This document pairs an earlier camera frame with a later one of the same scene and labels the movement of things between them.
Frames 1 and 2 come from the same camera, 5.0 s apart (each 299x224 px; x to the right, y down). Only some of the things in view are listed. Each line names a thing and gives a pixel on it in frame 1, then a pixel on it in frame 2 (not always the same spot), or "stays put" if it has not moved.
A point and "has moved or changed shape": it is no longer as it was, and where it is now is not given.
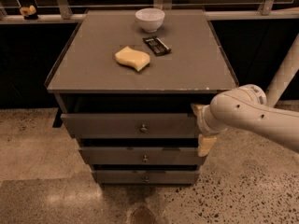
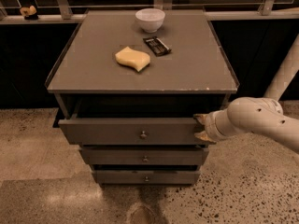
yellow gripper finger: x=196 y=108 to x=202 y=118
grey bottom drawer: x=145 y=176 stays put
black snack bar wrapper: x=157 y=48 stays put
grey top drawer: x=129 y=125 has moved or changed shape
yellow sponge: x=134 y=58 stays put
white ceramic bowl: x=149 y=19 stays put
